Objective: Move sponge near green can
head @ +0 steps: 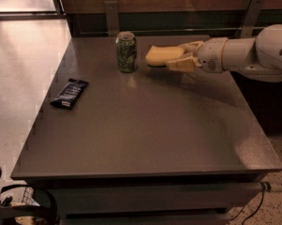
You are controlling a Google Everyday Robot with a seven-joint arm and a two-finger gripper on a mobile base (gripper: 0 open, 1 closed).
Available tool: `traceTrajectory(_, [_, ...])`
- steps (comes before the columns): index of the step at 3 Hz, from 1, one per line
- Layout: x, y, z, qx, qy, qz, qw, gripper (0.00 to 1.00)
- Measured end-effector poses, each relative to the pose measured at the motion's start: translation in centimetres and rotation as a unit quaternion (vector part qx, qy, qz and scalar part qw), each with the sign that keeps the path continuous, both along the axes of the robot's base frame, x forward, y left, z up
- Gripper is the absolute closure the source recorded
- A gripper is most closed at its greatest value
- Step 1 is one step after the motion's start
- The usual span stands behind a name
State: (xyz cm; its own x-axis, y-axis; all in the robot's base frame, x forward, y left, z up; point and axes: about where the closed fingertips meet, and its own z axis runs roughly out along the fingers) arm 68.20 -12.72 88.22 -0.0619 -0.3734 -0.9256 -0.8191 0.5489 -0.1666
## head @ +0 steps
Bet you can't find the grey drawer cabinet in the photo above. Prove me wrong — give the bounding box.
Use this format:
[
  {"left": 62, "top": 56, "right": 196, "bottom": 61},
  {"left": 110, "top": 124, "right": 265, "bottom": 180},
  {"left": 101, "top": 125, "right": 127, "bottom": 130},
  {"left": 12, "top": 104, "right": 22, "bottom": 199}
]
[{"left": 24, "top": 176, "right": 272, "bottom": 225}]

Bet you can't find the yellow sponge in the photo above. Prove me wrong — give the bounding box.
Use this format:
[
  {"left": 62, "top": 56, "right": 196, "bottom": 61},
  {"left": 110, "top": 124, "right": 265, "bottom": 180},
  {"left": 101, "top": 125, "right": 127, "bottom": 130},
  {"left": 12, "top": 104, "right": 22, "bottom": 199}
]
[{"left": 145, "top": 46, "right": 185, "bottom": 67}]

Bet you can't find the green soda can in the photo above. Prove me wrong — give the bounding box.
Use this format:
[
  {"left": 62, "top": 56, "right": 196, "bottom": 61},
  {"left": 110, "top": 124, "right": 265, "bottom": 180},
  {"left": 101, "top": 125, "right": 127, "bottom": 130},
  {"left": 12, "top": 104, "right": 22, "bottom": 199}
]
[{"left": 116, "top": 31, "right": 137, "bottom": 73}]

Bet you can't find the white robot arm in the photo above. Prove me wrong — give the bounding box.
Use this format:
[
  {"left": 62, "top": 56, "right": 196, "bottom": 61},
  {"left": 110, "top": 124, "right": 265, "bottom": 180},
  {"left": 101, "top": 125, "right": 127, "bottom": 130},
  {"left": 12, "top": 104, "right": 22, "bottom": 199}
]
[{"left": 165, "top": 24, "right": 282, "bottom": 83}]

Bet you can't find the right metal bracket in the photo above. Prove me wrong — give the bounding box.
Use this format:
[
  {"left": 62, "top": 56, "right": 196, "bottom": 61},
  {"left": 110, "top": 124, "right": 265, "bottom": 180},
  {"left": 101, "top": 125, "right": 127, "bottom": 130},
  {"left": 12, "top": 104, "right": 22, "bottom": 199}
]
[{"left": 235, "top": 0, "right": 265, "bottom": 38}]

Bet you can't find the black cable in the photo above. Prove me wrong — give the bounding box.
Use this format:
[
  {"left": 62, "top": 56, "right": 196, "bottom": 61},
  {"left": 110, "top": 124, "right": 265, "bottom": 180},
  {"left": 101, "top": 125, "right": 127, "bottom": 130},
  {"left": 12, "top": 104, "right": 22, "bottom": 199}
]
[{"left": 228, "top": 185, "right": 266, "bottom": 225}]

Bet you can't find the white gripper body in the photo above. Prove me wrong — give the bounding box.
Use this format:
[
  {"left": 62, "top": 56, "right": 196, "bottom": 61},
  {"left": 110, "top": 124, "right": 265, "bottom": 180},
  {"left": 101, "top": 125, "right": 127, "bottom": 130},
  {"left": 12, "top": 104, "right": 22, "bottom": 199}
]
[{"left": 198, "top": 37, "right": 228, "bottom": 73}]

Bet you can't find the white cabinet handle bar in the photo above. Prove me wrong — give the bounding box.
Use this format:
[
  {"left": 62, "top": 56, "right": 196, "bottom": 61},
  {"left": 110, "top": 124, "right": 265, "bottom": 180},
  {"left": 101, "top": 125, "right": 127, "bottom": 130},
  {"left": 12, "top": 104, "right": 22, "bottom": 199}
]
[{"left": 262, "top": 182, "right": 282, "bottom": 192}]

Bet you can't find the left metal bracket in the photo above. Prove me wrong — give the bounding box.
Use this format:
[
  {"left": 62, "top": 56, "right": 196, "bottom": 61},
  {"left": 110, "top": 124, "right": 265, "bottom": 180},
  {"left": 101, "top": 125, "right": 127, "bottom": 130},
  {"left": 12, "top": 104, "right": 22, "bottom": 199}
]
[{"left": 104, "top": 1, "right": 119, "bottom": 37}]

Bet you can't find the metal bracket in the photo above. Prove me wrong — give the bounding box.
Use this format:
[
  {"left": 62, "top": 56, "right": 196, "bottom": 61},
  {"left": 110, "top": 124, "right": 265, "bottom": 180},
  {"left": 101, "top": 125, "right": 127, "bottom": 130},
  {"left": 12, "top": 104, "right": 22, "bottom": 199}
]
[
  {"left": 235, "top": 0, "right": 265, "bottom": 38},
  {"left": 104, "top": 1, "right": 119, "bottom": 37}
]

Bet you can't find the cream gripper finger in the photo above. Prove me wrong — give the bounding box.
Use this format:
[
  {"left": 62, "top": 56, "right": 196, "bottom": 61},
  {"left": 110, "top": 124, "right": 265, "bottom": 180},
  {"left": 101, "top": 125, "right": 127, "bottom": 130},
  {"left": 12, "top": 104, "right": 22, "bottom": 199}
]
[
  {"left": 180, "top": 40, "right": 203, "bottom": 54},
  {"left": 166, "top": 56, "right": 201, "bottom": 72}
]

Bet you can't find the black chair frame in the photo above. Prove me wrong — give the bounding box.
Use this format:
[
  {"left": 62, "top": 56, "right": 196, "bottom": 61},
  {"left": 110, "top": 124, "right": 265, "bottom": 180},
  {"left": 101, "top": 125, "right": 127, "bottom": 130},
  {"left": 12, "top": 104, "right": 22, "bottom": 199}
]
[{"left": 0, "top": 160, "right": 60, "bottom": 225}]

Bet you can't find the dark blue snack wrapper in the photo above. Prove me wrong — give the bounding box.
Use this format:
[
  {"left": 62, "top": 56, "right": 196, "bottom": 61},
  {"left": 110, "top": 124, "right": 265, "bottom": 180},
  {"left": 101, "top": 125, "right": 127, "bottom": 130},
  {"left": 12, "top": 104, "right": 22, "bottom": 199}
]
[{"left": 51, "top": 78, "right": 89, "bottom": 110}]

